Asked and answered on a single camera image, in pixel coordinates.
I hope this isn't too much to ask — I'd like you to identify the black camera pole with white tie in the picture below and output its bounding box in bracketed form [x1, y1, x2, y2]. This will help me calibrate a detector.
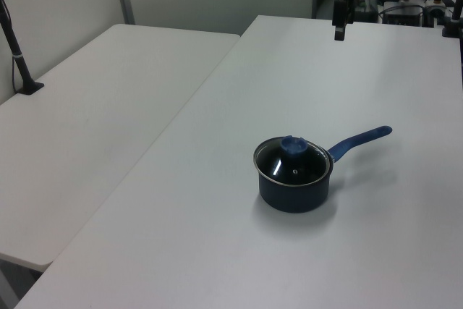
[0, 0, 46, 97]

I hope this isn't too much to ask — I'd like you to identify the black clamped camera pole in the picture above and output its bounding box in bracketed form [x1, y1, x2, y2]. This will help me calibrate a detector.
[440, 0, 463, 39]

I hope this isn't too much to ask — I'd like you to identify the dark blue saucepan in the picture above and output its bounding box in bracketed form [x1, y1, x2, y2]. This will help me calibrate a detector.
[252, 124, 394, 214]

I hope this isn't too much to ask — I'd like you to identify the glass lid with blue knob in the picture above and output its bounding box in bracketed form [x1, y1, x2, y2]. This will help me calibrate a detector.
[252, 135, 334, 188]

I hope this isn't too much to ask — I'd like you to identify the black electronics box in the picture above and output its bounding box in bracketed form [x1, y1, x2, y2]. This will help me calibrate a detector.
[382, 4, 425, 27]

